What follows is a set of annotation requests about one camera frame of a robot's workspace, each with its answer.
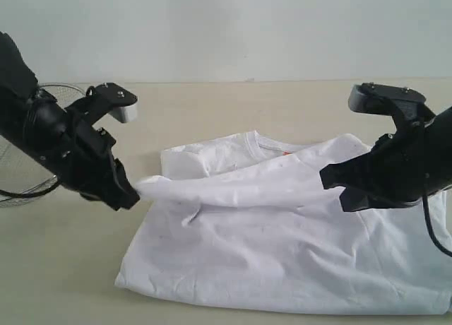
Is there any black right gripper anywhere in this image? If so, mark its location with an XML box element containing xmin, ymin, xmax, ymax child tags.
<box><xmin>319</xmin><ymin>130</ymin><xmax>452</xmax><ymax>213</ymax></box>

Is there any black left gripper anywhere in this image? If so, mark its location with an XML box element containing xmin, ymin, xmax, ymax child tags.
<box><xmin>0</xmin><ymin>91</ymin><xmax>141</xmax><ymax>211</ymax></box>

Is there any round metal mesh basket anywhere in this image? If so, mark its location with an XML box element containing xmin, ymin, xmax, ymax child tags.
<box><xmin>1</xmin><ymin>83</ymin><xmax>85</xmax><ymax>208</ymax></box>

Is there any white t-shirt red lettering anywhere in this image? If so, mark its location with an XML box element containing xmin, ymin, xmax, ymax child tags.
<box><xmin>115</xmin><ymin>131</ymin><xmax>451</xmax><ymax>314</ymax></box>

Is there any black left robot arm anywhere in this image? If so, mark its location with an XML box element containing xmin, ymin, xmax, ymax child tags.
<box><xmin>1</xmin><ymin>32</ymin><xmax>140</xmax><ymax>211</ymax></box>

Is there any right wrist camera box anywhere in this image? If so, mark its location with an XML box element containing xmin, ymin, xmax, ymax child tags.
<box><xmin>348</xmin><ymin>83</ymin><xmax>436</xmax><ymax>131</ymax></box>

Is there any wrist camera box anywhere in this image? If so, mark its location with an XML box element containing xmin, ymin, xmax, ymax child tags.
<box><xmin>348</xmin><ymin>83</ymin><xmax>436</xmax><ymax>131</ymax></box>
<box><xmin>66</xmin><ymin>83</ymin><xmax>138</xmax><ymax>125</ymax></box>

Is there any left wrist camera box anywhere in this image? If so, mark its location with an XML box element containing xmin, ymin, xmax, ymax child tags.
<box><xmin>66</xmin><ymin>83</ymin><xmax>138</xmax><ymax>125</ymax></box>

